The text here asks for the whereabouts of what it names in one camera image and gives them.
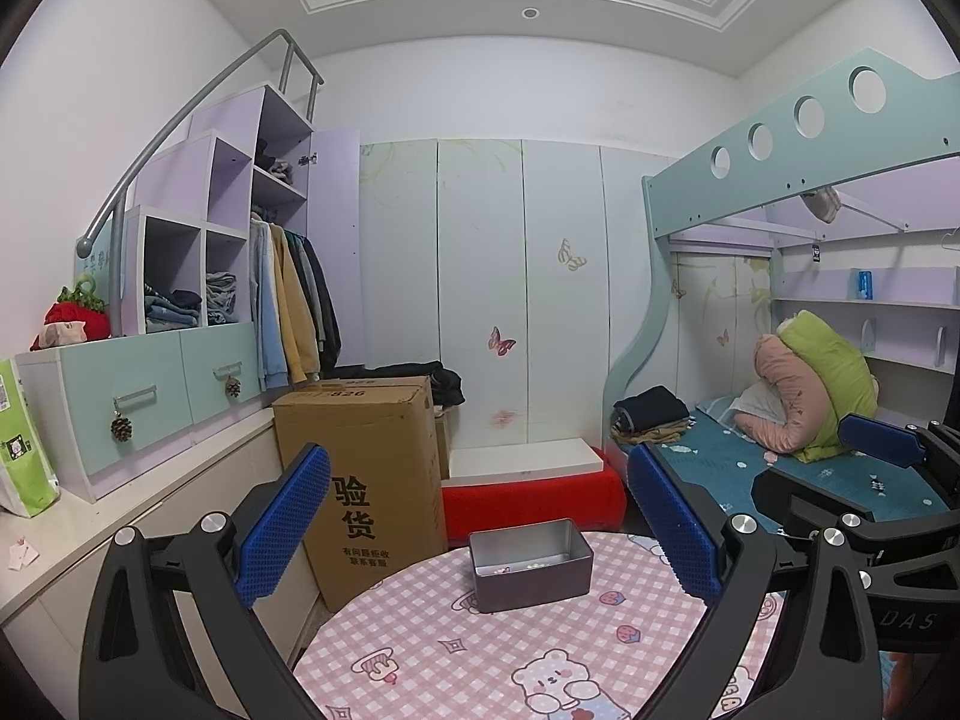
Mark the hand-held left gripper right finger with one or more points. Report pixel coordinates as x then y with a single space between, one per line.
675 532

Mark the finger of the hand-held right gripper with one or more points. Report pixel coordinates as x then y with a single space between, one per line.
885 441
795 495

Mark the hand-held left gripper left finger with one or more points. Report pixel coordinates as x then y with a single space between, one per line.
285 532

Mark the grey metal tin box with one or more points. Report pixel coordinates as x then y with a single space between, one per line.
532 577

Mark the pile of silver jewelry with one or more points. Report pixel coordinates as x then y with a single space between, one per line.
521 566

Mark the person's right forearm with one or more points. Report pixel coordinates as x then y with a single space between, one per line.
911 686

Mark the blue bed sheet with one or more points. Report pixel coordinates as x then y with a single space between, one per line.
720 465

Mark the green blanket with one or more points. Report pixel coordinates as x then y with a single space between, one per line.
829 367

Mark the large cardboard box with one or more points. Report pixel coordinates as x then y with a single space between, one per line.
367 480

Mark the white pillow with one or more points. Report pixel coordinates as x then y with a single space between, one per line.
754 401

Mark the folded dark clothes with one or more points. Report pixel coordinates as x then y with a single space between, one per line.
649 412

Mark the red storage box, white lid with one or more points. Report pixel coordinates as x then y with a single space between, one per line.
540 499

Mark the blue packet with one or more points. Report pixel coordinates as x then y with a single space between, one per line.
864 283

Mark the white board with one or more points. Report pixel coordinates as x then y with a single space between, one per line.
525 461

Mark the teal drawer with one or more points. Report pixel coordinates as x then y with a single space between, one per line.
210 360
97 412

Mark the cream low cabinet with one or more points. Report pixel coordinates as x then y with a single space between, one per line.
90 525

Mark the black clothes pile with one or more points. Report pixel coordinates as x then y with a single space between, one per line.
420 382

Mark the pink checkered tablecloth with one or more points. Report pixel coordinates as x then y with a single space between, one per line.
465 652

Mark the tan hanging jacket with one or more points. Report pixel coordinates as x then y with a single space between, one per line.
294 307

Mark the light blue hanging shirt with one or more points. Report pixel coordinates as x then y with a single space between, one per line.
264 307

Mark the dark hanging jackets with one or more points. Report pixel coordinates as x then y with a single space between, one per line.
322 307

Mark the folded jeans stack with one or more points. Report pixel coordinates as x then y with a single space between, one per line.
172 307
221 300

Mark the grey cloth bundle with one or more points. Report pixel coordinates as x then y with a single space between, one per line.
821 204

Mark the pink butterfly sticker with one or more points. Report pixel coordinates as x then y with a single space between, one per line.
501 341

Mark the small white paper tag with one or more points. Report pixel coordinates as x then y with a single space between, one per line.
22 551

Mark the green plastic bag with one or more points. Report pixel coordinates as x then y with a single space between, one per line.
22 442

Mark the beige butterfly sticker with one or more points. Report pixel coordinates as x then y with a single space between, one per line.
571 255

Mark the purple cabinet door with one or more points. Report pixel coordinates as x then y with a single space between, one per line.
337 240

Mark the pink plush toy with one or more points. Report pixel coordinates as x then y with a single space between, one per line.
60 334

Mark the red plush toy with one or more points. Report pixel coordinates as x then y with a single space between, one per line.
79 311

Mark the white wardrobe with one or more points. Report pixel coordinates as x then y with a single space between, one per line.
480 262

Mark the purple stair shelf unit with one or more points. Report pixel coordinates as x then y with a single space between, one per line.
172 187

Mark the dark shelf clothes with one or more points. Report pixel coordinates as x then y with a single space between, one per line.
274 161

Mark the silver handrail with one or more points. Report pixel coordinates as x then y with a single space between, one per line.
150 157

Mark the purple wall shelf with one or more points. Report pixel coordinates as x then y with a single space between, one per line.
862 304

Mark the teal bunk bed frame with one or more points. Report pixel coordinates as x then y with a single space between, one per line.
772 142

